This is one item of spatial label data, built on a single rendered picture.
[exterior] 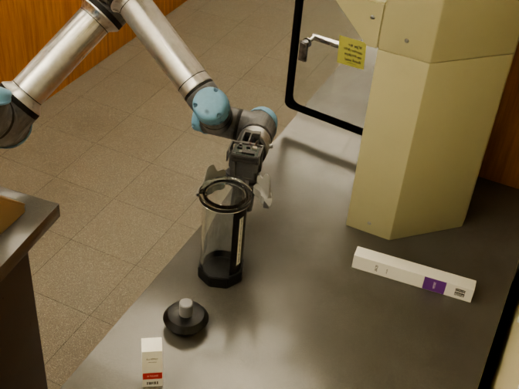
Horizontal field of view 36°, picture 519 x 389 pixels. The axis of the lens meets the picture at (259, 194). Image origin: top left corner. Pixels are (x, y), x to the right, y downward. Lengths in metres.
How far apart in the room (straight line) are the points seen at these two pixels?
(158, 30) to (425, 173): 0.67
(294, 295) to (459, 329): 0.35
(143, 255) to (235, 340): 1.60
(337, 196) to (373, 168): 0.23
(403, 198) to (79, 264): 1.66
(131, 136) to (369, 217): 2.15
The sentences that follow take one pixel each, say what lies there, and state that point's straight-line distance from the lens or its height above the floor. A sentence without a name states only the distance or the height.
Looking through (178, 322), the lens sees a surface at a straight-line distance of 1.60.
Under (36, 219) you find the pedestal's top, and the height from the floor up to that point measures 0.94.
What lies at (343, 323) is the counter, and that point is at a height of 0.94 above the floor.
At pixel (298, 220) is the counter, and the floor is 0.94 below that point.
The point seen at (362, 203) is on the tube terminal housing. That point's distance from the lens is 1.86.
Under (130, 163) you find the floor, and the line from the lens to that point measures 3.67.
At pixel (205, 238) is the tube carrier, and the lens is 1.65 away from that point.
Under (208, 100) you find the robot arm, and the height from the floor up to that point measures 1.27.
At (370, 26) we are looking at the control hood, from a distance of 1.65.
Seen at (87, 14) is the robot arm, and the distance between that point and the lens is 1.94.
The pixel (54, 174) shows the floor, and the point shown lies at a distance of 3.63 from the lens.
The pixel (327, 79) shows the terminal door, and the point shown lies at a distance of 2.12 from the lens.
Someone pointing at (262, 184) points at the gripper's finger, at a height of 1.16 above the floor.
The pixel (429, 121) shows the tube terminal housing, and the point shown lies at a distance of 1.72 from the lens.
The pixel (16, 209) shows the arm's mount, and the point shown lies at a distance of 1.90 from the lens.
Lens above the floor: 2.15
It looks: 38 degrees down
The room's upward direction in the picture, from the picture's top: 5 degrees clockwise
